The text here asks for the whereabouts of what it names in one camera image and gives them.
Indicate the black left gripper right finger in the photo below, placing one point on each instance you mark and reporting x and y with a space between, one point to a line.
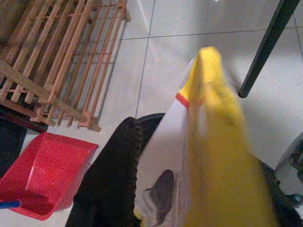
281 208

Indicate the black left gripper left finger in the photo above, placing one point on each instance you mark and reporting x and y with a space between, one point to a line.
111 175

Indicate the yellow white carton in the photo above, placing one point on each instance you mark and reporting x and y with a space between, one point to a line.
213 142

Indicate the red plastic dustpan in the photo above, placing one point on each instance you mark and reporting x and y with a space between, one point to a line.
47 172

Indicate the wooden slatted rack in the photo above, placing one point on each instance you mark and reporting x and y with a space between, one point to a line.
59 54

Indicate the black table leg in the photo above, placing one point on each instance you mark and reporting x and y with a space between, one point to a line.
267 47

